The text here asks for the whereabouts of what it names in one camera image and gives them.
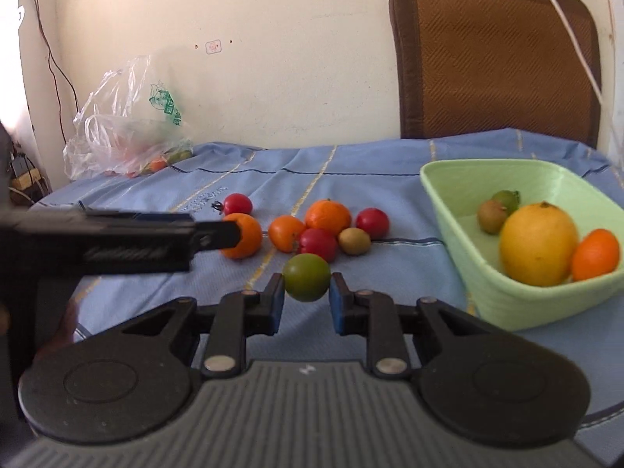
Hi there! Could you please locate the small orange mandarin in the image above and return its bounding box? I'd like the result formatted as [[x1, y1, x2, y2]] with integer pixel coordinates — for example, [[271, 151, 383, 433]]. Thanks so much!
[[268, 215, 307, 253]]

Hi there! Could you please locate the large orange tangerine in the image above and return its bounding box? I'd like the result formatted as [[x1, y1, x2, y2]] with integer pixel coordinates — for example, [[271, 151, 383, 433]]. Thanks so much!
[[305, 199, 353, 237]]

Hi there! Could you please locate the white cable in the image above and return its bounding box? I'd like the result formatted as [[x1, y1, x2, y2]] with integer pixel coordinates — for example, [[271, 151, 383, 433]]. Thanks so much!
[[524, 0, 624, 157]]

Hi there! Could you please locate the brown kiwi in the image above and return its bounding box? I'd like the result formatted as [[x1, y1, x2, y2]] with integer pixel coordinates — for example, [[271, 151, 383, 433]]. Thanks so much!
[[478, 200, 509, 235], [338, 227, 371, 256]]

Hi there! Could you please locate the brown woven mat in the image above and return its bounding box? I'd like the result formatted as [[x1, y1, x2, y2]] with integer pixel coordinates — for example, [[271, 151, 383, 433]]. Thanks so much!
[[389, 0, 601, 149]]

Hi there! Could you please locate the blue striped tablecloth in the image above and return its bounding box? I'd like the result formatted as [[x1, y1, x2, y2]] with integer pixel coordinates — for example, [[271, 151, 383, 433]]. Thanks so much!
[[29, 128, 624, 430]]

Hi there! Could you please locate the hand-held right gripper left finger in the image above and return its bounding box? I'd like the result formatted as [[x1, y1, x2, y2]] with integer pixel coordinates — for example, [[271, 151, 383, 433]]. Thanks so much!
[[122, 273, 286, 378]]

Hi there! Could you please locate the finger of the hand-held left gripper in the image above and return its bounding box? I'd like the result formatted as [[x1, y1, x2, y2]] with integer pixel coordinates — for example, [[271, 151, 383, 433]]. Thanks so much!
[[194, 219, 243, 254]]

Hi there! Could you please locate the black wall cable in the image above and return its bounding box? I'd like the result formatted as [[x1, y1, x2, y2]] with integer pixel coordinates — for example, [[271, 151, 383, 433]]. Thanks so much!
[[23, 0, 80, 147]]

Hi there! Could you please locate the light green plastic bowl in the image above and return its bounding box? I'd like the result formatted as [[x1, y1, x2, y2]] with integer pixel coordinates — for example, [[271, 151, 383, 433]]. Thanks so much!
[[420, 158, 624, 332]]

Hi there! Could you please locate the green lime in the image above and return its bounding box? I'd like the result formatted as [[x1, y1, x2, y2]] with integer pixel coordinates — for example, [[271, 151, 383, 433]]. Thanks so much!
[[283, 253, 332, 303], [491, 190, 521, 215]]

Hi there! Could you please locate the large yellow citrus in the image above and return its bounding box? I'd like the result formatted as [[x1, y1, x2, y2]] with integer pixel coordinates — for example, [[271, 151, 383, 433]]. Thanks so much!
[[499, 202, 580, 287]]

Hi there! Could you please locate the beige power strip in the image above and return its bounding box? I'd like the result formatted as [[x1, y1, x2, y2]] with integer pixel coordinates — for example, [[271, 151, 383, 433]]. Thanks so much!
[[10, 153, 44, 192]]

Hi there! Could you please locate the clear plastic bag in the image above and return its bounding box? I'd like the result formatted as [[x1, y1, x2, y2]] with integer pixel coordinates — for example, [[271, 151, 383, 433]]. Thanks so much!
[[63, 55, 196, 181]]

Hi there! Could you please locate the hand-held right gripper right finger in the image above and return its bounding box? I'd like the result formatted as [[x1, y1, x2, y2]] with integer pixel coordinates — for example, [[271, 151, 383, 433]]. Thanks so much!
[[329, 273, 493, 379]]

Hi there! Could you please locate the red tomato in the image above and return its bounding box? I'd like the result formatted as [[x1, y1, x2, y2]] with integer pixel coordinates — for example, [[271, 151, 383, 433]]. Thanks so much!
[[223, 193, 253, 216], [356, 207, 391, 241], [298, 227, 339, 263]]

